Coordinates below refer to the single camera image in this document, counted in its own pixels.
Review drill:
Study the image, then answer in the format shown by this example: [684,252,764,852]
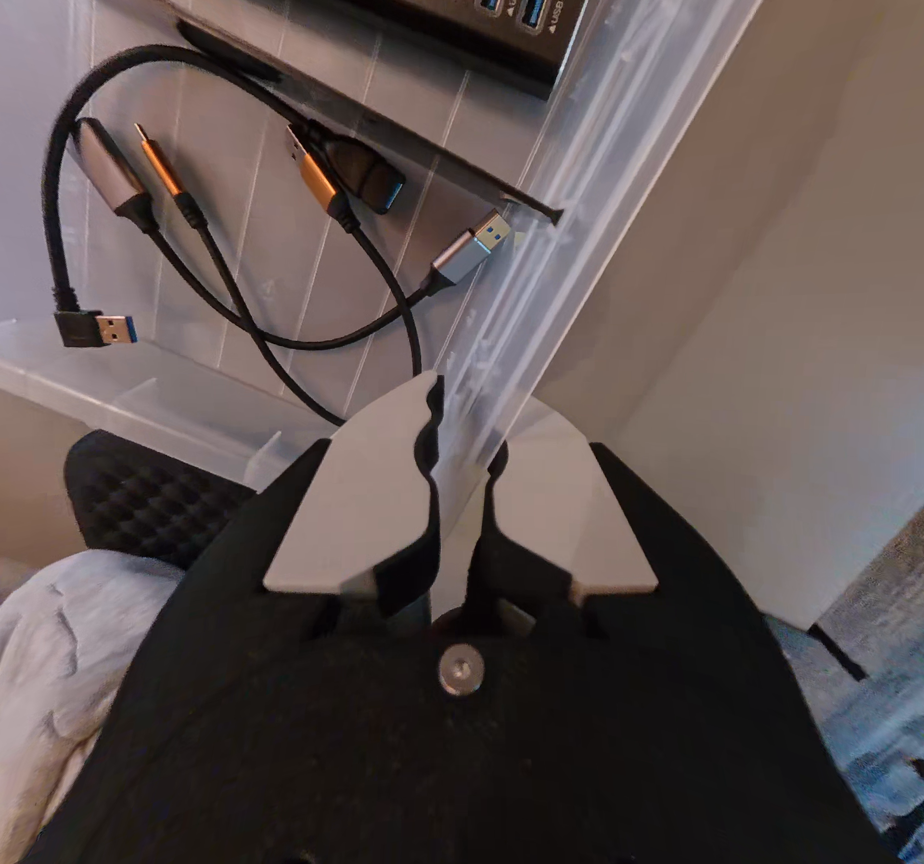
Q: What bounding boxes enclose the black braided angled-plug cable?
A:
[41,43,407,349]

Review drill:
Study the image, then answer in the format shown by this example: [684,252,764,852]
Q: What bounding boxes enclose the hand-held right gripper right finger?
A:
[468,399,660,618]

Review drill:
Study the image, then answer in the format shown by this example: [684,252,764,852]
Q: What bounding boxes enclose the black cable grey plugs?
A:
[72,116,513,351]

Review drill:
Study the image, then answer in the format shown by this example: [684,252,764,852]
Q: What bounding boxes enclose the black usb hub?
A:
[166,0,611,101]

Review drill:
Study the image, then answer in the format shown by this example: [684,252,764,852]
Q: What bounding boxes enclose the person's light grey clothing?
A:
[0,550,190,864]

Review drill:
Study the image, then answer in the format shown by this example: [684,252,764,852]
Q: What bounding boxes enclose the black textured seat cushion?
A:
[64,429,258,570]

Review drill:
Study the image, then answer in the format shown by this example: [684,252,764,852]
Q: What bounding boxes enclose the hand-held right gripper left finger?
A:
[262,371,444,617]

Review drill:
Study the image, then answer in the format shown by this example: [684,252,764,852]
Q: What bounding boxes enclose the clear plastic bin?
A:
[0,0,798,493]

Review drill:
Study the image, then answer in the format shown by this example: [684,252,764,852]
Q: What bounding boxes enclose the black cable orange plugs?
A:
[133,122,423,428]

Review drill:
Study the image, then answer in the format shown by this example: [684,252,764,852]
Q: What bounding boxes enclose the black table leg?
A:
[807,622,869,684]

